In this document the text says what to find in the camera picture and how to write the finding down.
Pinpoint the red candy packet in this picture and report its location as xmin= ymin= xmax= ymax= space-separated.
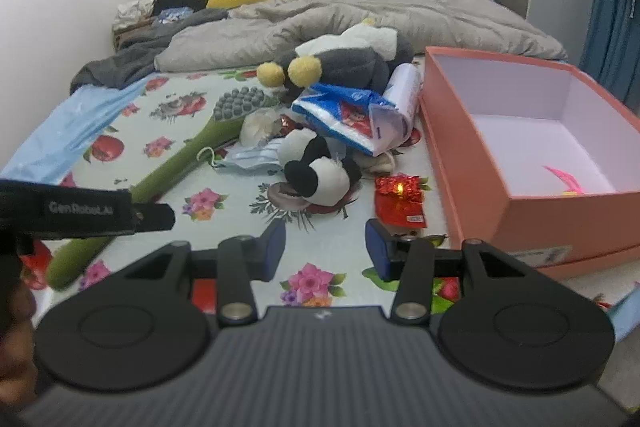
xmin=375 ymin=175 xmax=429 ymax=229

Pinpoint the pink cardboard box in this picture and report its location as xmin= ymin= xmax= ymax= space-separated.
xmin=417 ymin=47 xmax=640 ymax=281

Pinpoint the white spray can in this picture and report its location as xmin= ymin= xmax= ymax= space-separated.
xmin=382 ymin=63 xmax=424 ymax=144

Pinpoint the floral bed sheet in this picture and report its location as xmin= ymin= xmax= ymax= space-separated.
xmin=0 ymin=57 xmax=640 ymax=344

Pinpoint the blue face mask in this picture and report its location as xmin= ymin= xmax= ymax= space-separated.
xmin=215 ymin=139 xmax=288 ymax=174

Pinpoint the clear plastic bottle blue cap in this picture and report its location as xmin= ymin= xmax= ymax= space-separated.
xmin=291 ymin=83 xmax=416 ymax=156

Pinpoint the black white panda plush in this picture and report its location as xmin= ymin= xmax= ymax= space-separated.
xmin=277 ymin=129 xmax=363 ymax=208

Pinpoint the blue curtain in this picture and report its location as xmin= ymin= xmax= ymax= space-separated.
xmin=580 ymin=0 xmax=640 ymax=106

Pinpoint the grey duvet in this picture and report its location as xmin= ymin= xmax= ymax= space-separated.
xmin=155 ymin=0 xmax=569 ymax=72

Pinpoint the white crumpled cloth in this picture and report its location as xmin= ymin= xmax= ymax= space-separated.
xmin=112 ymin=0 xmax=156 ymax=32

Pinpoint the green massage hammer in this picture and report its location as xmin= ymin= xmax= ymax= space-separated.
xmin=46 ymin=86 xmax=281 ymax=293

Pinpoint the blue patterned cloth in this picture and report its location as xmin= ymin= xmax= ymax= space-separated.
xmin=152 ymin=7 xmax=199 ymax=26

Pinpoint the person's left hand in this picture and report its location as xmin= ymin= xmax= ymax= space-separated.
xmin=0 ymin=282 xmax=40 ymax=390

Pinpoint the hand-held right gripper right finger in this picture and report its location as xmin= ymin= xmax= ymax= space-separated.
xmin=365 ymin=218 xmax=532 ymax=324

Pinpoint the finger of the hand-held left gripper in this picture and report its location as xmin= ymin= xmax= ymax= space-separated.
xmin=131 ymin=203 xmax=176 ymax=235

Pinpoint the light blue cloth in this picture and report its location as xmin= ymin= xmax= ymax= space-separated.
xmin=0 ymin=79 xmax=164 ymax=186

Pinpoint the grey penguin plush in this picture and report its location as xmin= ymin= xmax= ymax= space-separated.
xmin=256 ymin=18 xmax=416 ymax=102

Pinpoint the pink ribbon strip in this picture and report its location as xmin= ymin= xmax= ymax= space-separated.
xmin=542 ymin=164 xmax=586 ymax=196

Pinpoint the white crumpled plastic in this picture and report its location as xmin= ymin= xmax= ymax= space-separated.
xmin=239 ymin=111 xmax=286 ymax=146

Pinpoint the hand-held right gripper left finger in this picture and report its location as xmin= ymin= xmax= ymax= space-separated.
xmin=117 ymin=222 xmax=287 ymax=327

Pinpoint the dark grey cloth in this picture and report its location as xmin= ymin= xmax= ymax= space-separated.
xmin=70 ymin=7 xmax=231 ymax=96

